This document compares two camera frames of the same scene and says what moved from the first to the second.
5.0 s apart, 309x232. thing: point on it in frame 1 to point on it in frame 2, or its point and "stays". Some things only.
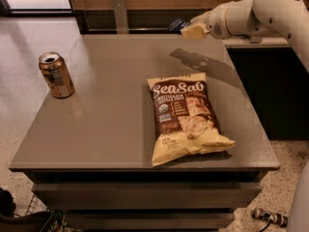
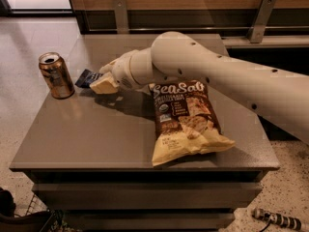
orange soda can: (55, 72) stays
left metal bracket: (120, 11) stays
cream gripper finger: (194, 32) to (106, 84)
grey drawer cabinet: (90, 154) stays
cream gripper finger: (202, 18) to (107, 69)
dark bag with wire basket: (37, 218) stays
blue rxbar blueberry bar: (178, 25) to (87, 78)
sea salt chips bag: (186, 121) stays
